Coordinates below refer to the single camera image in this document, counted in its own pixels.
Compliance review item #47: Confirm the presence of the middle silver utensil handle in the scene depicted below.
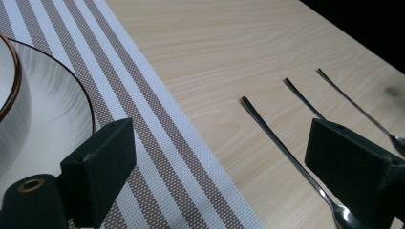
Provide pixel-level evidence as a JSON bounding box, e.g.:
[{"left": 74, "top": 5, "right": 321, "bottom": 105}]
[{"left": 284, "top": 77, "right": 327, "bottom": 121}]

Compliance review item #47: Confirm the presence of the white bowl with brown rim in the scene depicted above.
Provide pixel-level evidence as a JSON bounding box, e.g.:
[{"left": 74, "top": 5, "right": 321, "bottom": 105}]
[{"left": 0, "top": 32, "right": 32, "bottom": 177}]

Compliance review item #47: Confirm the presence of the long-handled steel spoon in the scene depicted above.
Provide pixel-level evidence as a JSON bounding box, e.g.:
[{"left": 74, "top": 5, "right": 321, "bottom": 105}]
[
  {"left": 240, "top": 95, "right": 367, "bottom": 229},
  {"left": 316, "top": 68, "right": 405, "bottom": 156}
]

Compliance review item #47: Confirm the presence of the striped woven placemat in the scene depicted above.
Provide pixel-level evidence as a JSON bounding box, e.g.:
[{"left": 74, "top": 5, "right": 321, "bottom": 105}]
[{"left": 0, "top": 0, "right": 266, "bottom": 229}]

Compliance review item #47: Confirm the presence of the white plate with dark rim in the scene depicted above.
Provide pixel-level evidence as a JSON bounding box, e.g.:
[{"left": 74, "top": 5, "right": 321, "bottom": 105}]
[{"left": 0, "top": 37, "right": 96, "bottom": 204}]

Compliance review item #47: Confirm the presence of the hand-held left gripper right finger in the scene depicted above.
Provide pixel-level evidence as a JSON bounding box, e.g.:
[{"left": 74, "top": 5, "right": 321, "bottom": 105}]
[{"left": 304, "top": 118, "right": 405, "bottom": 229}]

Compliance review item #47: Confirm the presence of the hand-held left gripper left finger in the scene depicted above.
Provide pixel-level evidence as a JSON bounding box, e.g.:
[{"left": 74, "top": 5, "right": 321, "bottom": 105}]
[{"left": 59, "top": 117, "right": 138, "bottom": 229}]

